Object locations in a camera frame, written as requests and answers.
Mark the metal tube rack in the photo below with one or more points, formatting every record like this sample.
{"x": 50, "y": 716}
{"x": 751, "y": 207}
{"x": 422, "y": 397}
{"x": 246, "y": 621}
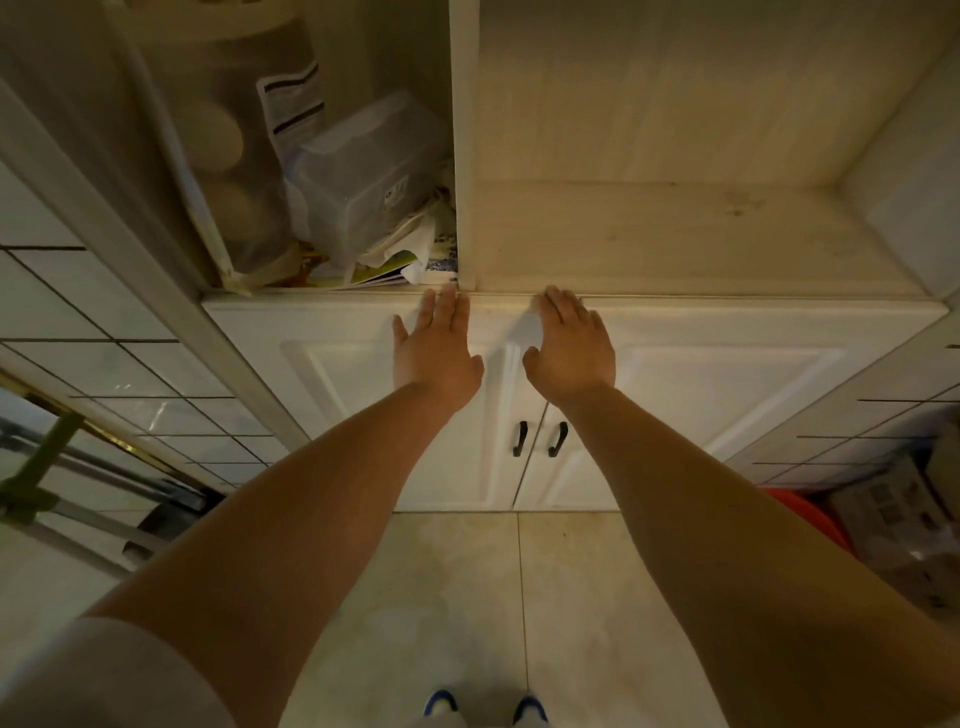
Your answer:
{"x": 112, "y": 517}

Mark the person's left little finger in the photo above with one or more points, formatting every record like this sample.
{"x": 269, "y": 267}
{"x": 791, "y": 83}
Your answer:
{"x": 400, "y": 330}

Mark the plastic pack of paper rolls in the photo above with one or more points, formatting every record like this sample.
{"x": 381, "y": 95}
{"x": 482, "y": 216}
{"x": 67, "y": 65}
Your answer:
{"x": 225, "y": 150}

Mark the person's left forearm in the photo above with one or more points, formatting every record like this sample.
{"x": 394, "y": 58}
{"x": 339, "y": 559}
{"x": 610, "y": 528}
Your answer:
{"x": 300, "y": 525}

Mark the white panelled cabinet door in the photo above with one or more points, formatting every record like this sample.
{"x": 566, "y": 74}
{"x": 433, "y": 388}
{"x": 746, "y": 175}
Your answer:
{"x": 315, "y": 375}
{"x": 735, "y": 375}

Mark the red plastic basin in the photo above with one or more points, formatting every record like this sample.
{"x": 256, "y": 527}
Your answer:
{"x": 821, "y": 517}

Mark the person's right hand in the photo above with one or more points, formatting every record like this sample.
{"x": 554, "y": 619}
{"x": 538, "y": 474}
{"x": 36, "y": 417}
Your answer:
{"x": 574, "y": 360}

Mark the pale wooden shelf cabinet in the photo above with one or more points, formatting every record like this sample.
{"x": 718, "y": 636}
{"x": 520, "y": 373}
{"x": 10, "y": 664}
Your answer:
{"x": 675, "y": 187}

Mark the printed cardboard box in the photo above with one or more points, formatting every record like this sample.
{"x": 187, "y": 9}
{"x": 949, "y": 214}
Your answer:
{"x": 892, "y": 517}

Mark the clear plastic storage box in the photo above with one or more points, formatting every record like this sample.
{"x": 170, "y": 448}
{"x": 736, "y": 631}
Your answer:
{"x": 360, "y": 172}

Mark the person's right thumb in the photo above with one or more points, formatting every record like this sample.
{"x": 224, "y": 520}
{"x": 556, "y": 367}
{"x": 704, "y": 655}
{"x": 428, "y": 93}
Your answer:
{"x": 532, "y": 358}

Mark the person's left middle finger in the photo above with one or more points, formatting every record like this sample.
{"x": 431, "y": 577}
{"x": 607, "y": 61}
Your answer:
{"x": 448, "y": 307}

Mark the person's right little finger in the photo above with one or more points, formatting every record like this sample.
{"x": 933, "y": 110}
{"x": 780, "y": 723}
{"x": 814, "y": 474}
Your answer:
{"x": 600, "y": 326}

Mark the person's left thumb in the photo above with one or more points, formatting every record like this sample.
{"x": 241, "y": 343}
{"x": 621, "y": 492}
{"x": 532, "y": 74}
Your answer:
{"x": 475, "y": 367}

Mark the white shirt sleeve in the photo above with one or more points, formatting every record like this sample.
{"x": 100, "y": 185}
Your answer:
{"x": 105, "y": 675}

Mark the person's right forearm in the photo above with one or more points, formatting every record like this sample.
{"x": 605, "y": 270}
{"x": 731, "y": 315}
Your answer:
{"x": 712, "y": 540}

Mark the blue and white shoe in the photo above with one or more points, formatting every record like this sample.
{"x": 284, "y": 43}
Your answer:
{"x": 441, "y": 705}
{"x": 530, "y": 710}

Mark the person's left hand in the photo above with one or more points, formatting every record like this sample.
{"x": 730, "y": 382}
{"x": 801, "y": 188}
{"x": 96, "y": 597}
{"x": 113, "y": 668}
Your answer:
{"x": 435, "y": 360}

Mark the white printed paper sheet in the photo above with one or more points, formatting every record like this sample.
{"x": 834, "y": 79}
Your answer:
{"x": 294, "y": 105}

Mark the person's right middle finger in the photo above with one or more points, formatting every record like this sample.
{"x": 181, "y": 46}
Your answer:
{"x": 562, "y": 304}

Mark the pile of paper leaflets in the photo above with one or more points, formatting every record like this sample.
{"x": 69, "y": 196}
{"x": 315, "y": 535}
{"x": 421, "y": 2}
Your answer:
{"x": 405, "y": 259}

